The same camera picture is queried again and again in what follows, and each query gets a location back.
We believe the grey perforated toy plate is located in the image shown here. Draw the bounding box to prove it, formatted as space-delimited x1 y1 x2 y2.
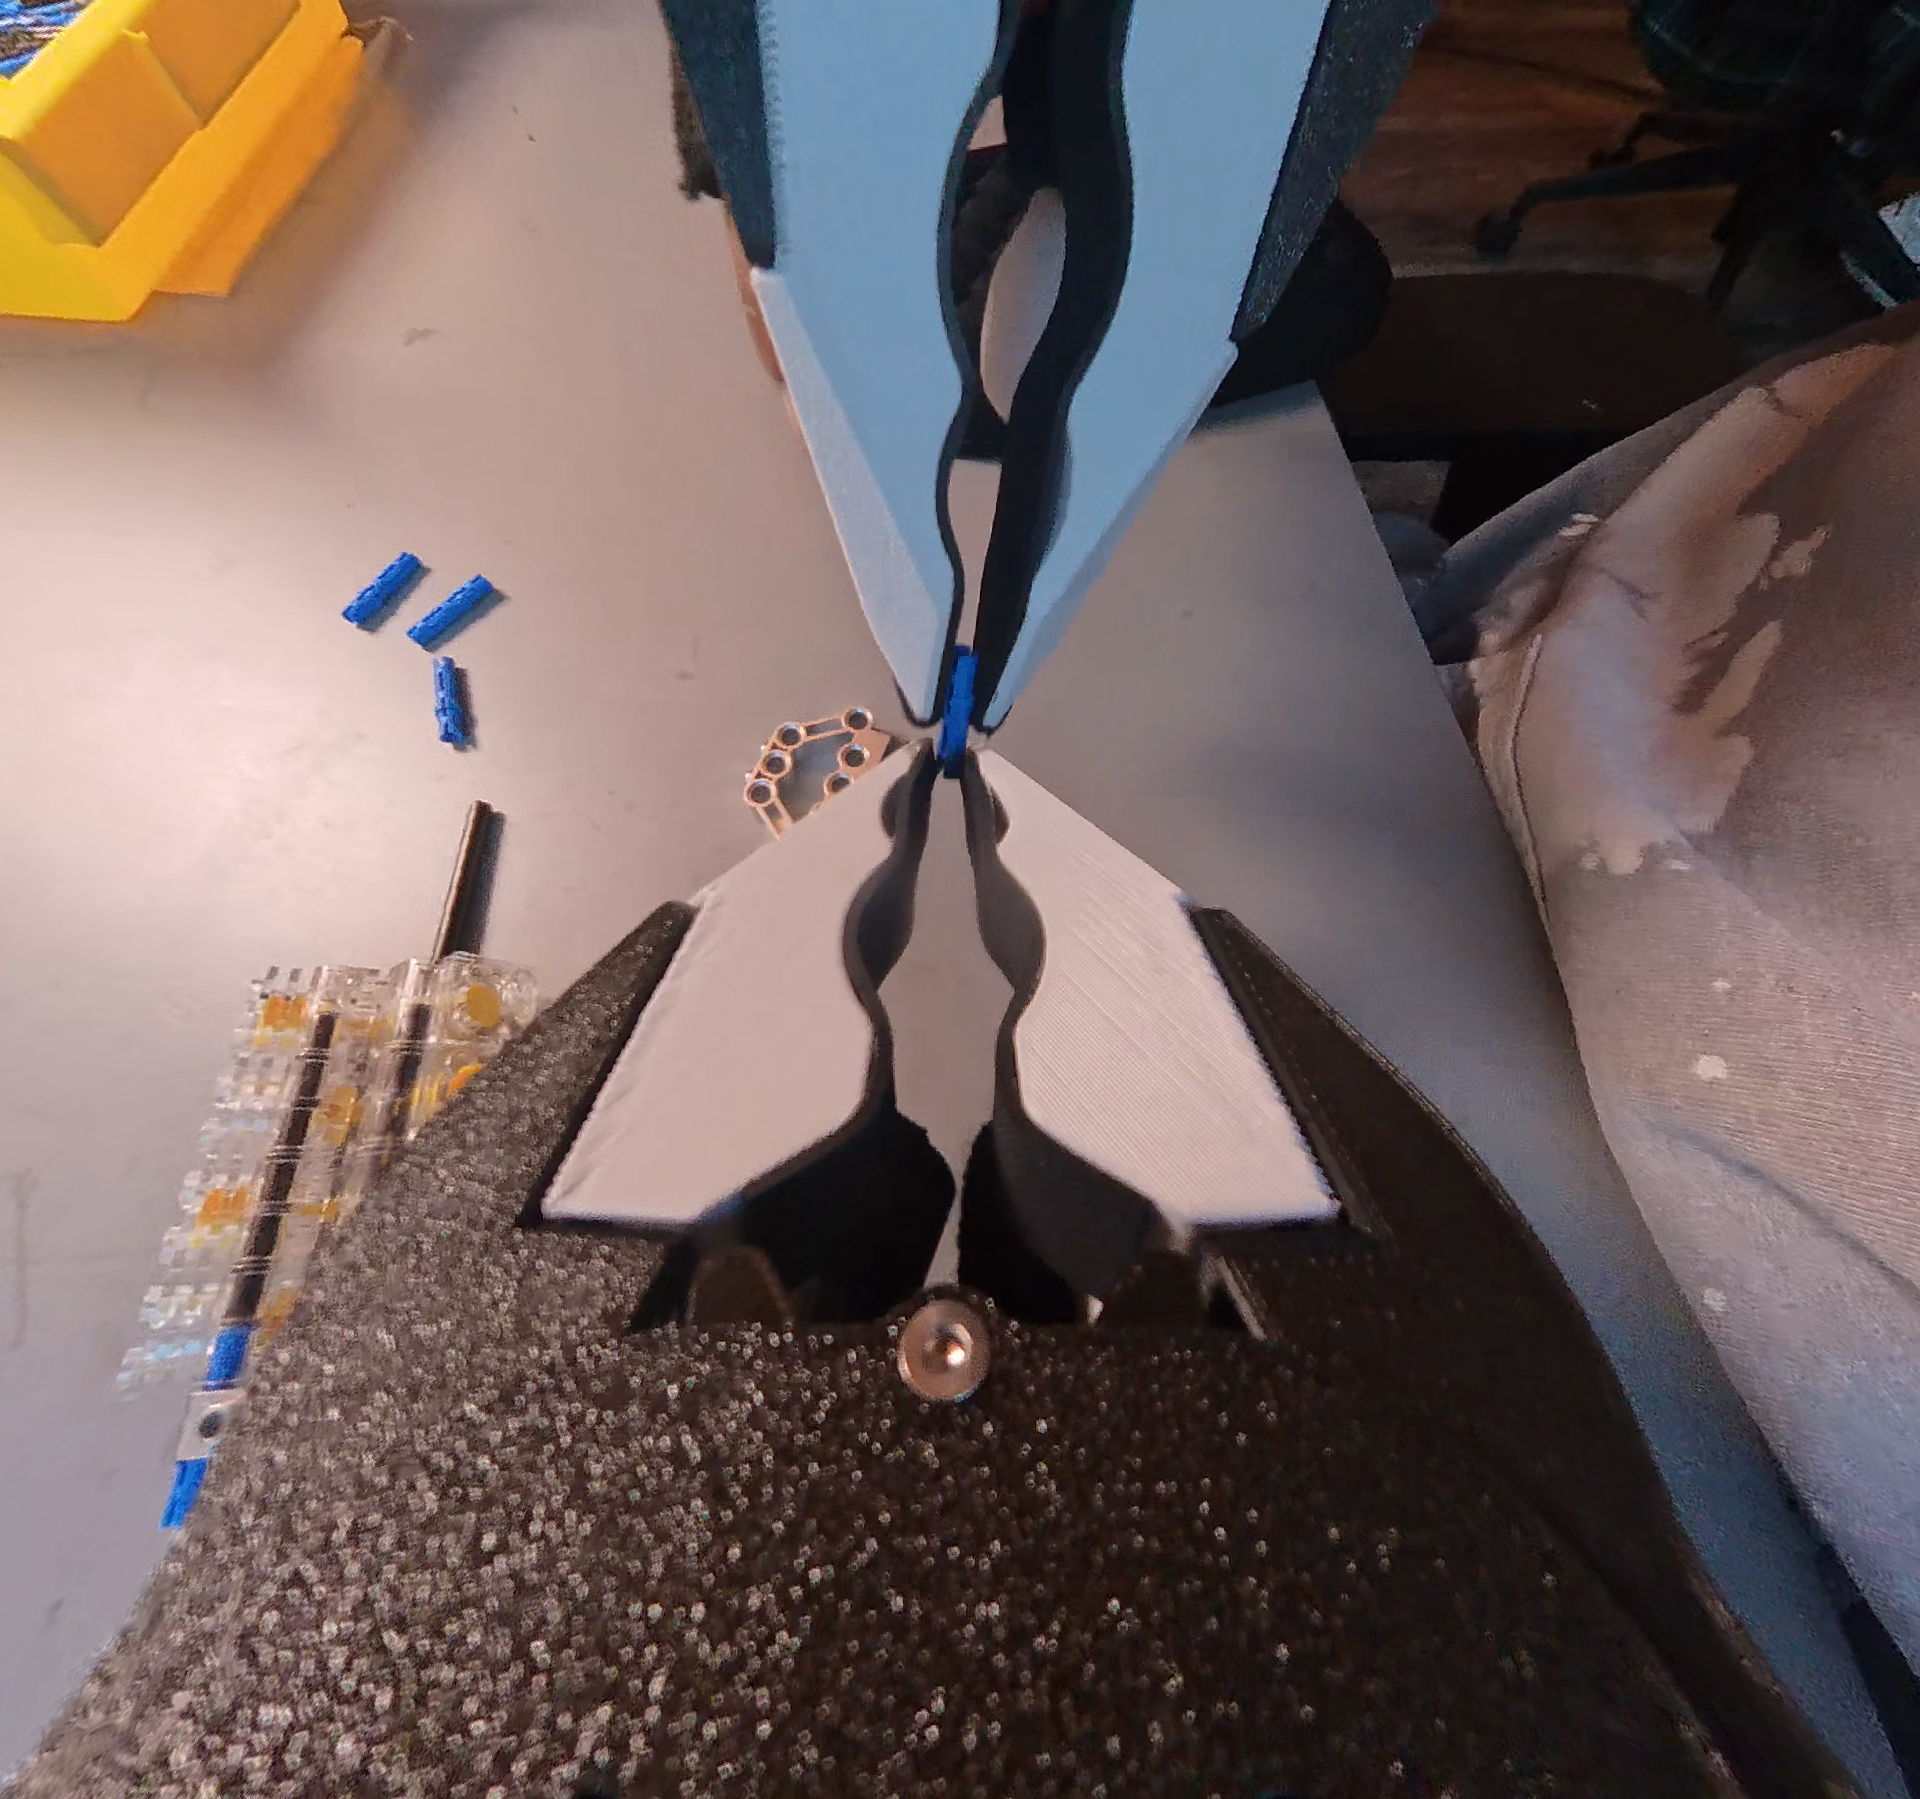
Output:
745 705 907 842

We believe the black office chair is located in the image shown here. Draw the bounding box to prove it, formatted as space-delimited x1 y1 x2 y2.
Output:
1473 104 1920 319

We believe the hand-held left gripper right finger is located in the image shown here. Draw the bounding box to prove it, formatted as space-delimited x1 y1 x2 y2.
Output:
961 749 1340 1225

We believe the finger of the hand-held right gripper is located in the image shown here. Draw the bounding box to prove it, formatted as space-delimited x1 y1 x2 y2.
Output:
975 0 1362 754
746 0 1027 734

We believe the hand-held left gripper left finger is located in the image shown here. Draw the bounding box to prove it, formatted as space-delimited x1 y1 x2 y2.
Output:
541 749 940 1223

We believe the grey desk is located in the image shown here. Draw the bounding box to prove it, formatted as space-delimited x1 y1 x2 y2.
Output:
0 0 1894 1799

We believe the black bag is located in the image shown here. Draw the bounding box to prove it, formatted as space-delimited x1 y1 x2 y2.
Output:
1244 197 1401 405

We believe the yellow corrugated box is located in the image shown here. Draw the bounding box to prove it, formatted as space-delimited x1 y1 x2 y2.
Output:
0 0 372 322

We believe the person in grey hoodie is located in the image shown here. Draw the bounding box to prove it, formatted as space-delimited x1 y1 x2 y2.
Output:
1412 305 1920 1680

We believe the clear toy brick engine model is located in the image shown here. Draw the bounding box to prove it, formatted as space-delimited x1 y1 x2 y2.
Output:
117 802 542 1531

